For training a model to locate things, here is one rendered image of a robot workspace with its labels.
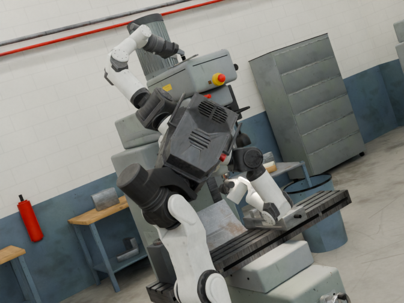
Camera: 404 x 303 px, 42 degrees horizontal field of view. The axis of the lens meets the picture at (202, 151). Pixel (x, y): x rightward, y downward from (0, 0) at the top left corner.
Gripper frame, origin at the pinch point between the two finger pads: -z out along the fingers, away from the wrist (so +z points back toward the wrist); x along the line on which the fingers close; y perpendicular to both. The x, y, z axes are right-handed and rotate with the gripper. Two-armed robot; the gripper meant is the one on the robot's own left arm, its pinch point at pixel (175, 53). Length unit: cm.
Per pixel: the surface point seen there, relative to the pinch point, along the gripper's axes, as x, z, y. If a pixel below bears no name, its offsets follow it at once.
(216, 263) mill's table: 4, -29, -101
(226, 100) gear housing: 13.9, -22.4, -22.1
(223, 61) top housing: 23.1, -11.2, -7.8
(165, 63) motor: -15.5, -5.6, 1.5
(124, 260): -341, -207, -79
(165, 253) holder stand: -6, -5, -98
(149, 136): -47, -21, -29
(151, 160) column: -41, -18, -45
